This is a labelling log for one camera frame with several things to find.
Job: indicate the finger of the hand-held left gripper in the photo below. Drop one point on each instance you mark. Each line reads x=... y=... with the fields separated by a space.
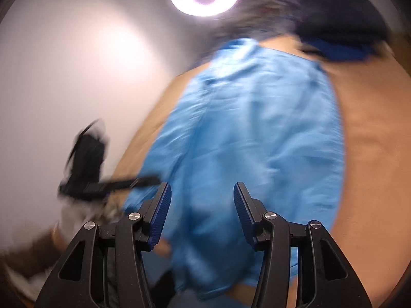
x=128 y=183

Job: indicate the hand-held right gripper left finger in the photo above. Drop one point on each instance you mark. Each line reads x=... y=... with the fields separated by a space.
x=162 y=213

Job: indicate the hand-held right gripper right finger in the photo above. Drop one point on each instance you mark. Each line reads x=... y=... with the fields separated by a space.
x=240 y=211

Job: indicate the light blue jacket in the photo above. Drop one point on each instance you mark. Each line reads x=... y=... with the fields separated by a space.
x=250 y=118

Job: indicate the person's left hand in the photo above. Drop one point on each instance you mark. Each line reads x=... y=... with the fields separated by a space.
x=77 y=213

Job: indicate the folded blue garment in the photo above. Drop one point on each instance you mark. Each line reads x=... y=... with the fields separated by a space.
x=340 y=49

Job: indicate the folded dark navy jacket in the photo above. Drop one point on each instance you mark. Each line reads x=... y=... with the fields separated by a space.
x=340 y=12

